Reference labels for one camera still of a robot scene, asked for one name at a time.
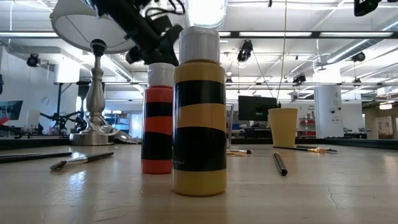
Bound coral red paint bottle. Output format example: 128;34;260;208
141;62;175;175

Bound small yellow paint bottle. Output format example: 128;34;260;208
171;26;228;197

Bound white shade silver table lamp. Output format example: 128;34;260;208
49;0;139;147

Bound blue background shelf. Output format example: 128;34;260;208
104;109;131;133

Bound clear plastic bin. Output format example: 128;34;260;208
226;103;234;149

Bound black background monitor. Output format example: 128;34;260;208
238;95;278;122

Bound white round column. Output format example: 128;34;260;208
313;85;345;139

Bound black paintbrush silver ferrule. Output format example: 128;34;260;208
50;151;115;171

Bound red background shelf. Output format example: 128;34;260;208
299;117;315;139

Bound yellow paper cup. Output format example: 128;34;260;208
267;107;299;148

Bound black paintbrush gold ferrule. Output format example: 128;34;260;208
272;145;326;154

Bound thin black paintbrush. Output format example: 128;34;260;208
0;151;73;165

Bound background display screen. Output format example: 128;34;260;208
0;100;24;121

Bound black paintbrush orange bristles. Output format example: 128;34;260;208
272;152;289;177

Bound white ceiling duct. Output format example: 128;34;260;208
185;0;229;30

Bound clear lamp cord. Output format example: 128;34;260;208
104;124;141;144

